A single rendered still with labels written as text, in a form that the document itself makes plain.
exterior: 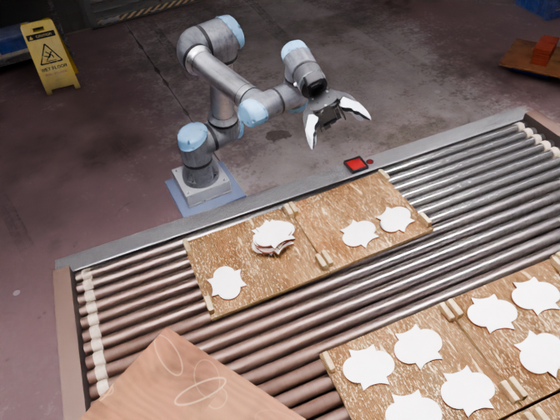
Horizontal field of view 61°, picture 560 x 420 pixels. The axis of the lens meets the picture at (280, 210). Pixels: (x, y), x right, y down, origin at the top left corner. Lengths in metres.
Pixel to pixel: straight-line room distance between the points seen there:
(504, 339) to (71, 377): 1.24
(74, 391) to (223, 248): 0.63
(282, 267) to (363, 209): 0.39
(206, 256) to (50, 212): 2.08
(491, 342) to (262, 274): 0.72
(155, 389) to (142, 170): 2.51
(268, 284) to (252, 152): 2.13
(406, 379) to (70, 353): 0.98
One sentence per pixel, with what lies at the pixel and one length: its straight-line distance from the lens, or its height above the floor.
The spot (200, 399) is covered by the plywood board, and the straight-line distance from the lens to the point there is 1.31.
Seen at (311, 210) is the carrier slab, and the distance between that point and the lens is 1.80.
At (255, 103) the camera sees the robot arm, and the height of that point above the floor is 1.51.
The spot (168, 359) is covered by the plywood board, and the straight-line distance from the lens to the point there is 1.38.
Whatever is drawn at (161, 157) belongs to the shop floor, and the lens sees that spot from 3.75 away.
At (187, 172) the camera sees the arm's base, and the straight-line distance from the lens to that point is 1.94.
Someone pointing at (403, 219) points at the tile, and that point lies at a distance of 1.77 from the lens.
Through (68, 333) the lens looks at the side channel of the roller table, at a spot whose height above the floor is 0.95.
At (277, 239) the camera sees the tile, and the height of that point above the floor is 1.00.
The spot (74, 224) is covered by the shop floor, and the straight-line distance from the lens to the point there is 3.46.
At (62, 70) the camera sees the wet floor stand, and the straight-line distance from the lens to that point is 4.90.
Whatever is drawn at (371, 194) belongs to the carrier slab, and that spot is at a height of 0.94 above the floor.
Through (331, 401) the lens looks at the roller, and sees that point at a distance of 1.41.
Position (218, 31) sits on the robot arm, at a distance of 1.63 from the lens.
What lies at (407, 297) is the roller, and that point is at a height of 0.92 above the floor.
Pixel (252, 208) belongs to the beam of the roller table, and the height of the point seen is 0.91.
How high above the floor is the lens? 2.21
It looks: 45 degrees down
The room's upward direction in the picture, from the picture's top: 6 degrees counter-clockwise
